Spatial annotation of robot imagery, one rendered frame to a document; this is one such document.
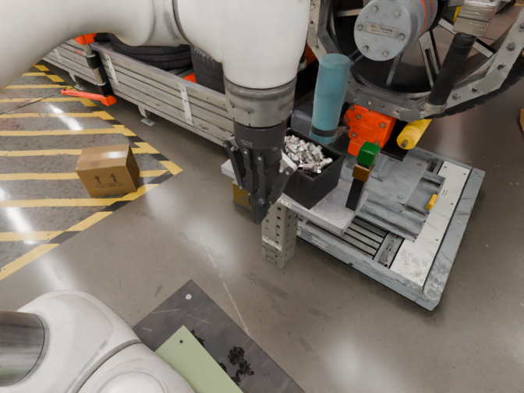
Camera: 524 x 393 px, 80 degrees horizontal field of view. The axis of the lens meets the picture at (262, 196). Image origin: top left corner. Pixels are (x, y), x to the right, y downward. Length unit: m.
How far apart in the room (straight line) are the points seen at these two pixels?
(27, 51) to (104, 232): 1.28
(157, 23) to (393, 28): 0.54
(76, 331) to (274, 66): 0.50
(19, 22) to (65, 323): 0.45
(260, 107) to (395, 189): 1.02
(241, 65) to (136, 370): 0.46
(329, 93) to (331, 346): 0.81
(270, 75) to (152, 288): 1.06
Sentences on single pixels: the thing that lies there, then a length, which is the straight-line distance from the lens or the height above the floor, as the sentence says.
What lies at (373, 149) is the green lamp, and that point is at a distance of 0.76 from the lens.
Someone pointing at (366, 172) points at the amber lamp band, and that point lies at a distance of 0.78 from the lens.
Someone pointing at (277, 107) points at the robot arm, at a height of 0.90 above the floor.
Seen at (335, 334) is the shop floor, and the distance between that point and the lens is 1.20.
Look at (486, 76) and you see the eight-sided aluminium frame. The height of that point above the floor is 0.76.
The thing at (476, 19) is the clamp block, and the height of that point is 0.93.
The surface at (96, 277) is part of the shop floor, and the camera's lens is 1.41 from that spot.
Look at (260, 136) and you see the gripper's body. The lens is 0.42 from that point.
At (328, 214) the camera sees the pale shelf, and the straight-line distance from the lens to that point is 0.87.
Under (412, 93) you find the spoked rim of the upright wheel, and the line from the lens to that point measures 1.10.
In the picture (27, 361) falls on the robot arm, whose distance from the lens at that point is 0.60.
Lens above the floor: 1.10
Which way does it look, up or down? 47 degrees down
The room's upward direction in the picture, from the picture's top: straight up
